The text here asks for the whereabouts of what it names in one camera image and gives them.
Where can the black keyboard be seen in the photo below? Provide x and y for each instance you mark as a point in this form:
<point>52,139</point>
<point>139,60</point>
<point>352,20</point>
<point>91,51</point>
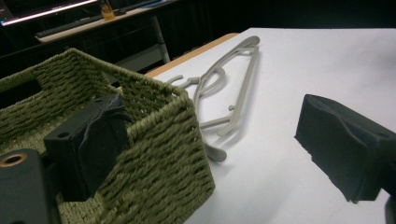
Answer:
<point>67,26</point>

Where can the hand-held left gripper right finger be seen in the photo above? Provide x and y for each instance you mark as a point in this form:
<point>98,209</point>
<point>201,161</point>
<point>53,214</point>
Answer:
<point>342,146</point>

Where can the wooden desk with metal leg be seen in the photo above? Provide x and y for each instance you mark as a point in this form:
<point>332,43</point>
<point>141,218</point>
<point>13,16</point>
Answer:
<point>93,26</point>

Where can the yellow bottle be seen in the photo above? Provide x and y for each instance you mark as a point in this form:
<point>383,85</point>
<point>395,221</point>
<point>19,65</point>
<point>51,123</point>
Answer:
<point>107,11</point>

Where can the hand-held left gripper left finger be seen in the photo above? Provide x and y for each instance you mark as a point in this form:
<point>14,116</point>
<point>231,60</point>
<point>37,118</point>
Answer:
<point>84,140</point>

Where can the computer monitor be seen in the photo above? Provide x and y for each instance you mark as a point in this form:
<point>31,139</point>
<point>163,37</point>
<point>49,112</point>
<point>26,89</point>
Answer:
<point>43,11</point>

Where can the green woven basket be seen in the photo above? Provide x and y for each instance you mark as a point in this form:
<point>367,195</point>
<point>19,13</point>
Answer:
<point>155,149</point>

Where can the grey plastic clothes hanger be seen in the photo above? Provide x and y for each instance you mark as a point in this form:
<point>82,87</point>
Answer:
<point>236,93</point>

